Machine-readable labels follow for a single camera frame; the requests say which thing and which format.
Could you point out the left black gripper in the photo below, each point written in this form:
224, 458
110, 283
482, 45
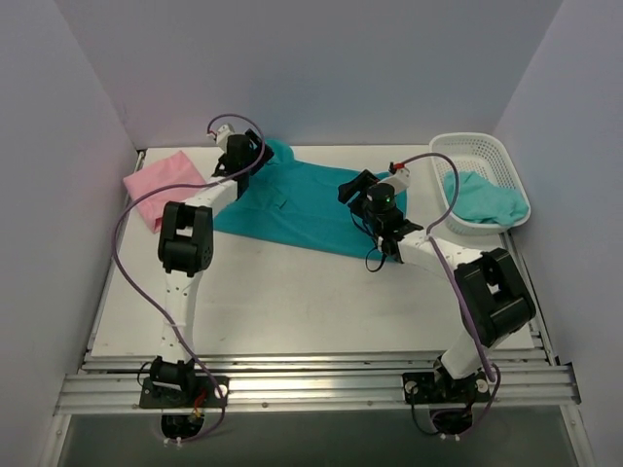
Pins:
260, 147

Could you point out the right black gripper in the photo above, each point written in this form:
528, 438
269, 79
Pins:
358, 185

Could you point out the teal t shirt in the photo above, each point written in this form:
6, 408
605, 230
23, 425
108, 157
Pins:
296, 203

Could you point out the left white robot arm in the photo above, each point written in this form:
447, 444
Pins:
186, 247

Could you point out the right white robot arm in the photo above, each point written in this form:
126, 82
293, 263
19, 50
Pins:
493, 298

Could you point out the light turquoise shirt in basket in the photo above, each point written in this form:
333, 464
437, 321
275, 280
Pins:
481, 202

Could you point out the white plastic basket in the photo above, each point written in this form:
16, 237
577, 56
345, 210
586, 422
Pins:
479, 152

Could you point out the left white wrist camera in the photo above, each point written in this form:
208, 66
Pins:
221, 135

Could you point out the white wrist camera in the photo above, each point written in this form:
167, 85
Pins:
221, 135
399, 177

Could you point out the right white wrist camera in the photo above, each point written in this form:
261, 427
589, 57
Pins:
399, 177

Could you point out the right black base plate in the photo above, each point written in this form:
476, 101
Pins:
430, 388

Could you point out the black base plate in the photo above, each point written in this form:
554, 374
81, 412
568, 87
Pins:
203, 396
430, 388

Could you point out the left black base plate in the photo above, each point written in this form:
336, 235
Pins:
203, 396

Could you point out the aluminium rail frame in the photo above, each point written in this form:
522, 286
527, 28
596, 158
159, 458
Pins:
328, 410

